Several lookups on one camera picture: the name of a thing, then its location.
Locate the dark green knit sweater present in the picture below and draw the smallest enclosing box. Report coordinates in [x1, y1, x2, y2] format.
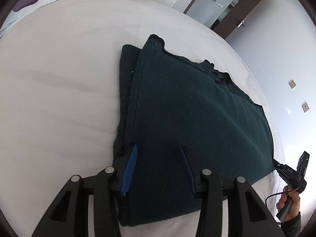
[114, 35, 274, 227]

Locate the white bed sheet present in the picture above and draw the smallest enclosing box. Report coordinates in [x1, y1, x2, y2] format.
[1, 0, 285, 236]

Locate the brown wooden door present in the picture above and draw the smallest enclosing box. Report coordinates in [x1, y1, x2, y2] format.
[182, 0, 273, 40]

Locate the black cable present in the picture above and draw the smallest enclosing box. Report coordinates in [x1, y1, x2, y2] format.
[264, 191, 287, 210]

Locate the wall socket plate lower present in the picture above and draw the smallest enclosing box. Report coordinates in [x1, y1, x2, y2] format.
[302, 102, 309, 113]

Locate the wall socket plate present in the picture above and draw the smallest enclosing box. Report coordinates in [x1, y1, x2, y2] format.
[289, 80, 297, 89]
[302, 102, 309, 113]

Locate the wall socket plate upper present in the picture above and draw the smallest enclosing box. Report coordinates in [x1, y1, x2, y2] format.
[289, 80, 297, 89]

